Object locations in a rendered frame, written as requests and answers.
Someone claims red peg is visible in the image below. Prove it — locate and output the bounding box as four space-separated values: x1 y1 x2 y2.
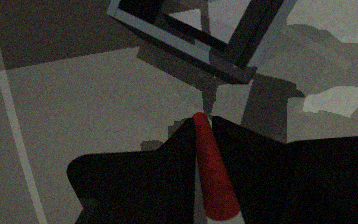
192 112 241 222

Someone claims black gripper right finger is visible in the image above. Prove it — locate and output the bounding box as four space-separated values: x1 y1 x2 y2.
212 116 358 224

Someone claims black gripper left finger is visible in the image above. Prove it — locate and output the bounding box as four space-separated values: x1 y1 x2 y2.
67 118 196 224

